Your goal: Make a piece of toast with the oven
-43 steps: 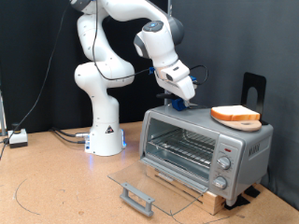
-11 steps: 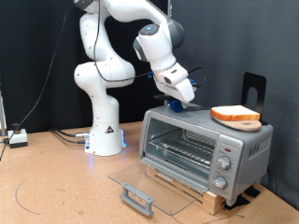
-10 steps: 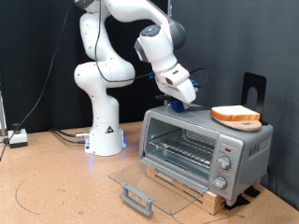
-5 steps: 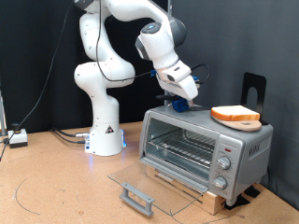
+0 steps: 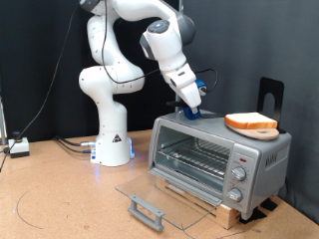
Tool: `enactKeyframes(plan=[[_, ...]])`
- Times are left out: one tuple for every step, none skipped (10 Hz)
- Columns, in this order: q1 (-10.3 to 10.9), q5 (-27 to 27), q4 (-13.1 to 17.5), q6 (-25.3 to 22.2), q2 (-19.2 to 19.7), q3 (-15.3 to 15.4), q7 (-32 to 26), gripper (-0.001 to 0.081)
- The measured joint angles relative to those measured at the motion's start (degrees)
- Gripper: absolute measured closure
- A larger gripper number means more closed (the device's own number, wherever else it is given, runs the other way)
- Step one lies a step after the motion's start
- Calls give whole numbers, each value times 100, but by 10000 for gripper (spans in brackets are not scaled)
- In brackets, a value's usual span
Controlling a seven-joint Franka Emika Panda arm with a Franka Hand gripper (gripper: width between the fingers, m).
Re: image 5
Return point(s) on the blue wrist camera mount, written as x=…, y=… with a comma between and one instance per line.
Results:
x=200, y=85

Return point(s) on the blue printed grip block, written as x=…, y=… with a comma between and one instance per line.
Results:
x=192, y=114

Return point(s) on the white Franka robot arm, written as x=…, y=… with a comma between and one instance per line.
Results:
x=109, y=109

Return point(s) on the wooden block under oven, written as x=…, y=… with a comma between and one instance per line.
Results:
x=226, y=215

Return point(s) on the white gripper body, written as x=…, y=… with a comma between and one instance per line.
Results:
x=189, y=88

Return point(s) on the black metal bookend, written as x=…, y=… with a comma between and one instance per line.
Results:
x=277, y=86

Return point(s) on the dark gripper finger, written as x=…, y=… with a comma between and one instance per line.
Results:
x=194, y=109

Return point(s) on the black foam pad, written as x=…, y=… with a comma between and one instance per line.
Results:
x=269, y=204
x=253, y=215

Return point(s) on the silver toaster oven body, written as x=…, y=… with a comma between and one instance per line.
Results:
x=265, y=159

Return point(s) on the silver oven knob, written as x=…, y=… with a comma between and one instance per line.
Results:
x=238, y=174
x=234, y=195

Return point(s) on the vertical metal pole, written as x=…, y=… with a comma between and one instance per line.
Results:
x=179, y=6

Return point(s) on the white bread slice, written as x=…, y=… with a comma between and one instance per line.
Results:
x=249, y=120

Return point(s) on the round wooden board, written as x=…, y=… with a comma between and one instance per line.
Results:
x=262, y=134

